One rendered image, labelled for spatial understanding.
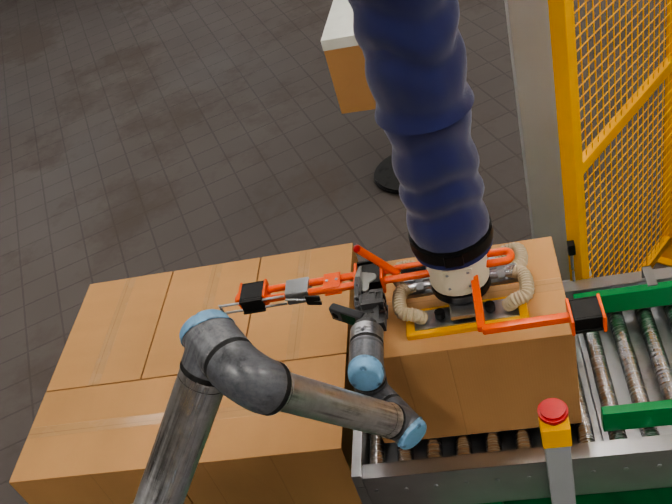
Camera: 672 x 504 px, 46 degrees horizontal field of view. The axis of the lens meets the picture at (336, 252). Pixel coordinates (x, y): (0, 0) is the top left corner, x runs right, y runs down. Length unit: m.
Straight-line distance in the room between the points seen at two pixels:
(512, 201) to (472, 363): 1.99
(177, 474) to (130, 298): 1.68
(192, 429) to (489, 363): 0.88
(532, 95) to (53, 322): 2.78
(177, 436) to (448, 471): 0.91
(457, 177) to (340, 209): 2.45
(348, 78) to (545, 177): 1.11
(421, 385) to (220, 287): 1.24
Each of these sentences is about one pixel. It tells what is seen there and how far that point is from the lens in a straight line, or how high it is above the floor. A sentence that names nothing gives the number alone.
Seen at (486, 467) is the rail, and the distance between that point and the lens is 2.37.
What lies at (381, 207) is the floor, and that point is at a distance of 4.26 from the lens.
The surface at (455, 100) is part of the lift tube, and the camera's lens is 1.81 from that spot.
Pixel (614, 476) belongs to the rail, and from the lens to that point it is 2.47.
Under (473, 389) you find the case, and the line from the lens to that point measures 2.31.
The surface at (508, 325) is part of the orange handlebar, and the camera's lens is 2.02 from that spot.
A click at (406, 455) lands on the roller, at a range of 2.48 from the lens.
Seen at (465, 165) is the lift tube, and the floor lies 1.46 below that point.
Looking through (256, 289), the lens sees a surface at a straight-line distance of 2.31.
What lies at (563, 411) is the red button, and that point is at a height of 1.04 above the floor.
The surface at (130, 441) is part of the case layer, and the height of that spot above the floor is 0.54.
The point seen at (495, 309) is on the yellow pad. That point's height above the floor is 0.97.
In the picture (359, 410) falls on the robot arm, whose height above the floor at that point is 1.16.
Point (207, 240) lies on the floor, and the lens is 4.48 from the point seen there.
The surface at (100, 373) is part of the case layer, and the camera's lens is 3.19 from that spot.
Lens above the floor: 2.58
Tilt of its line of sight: 39 degrees down
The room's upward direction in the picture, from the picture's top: 19 degrees counter-clockwise
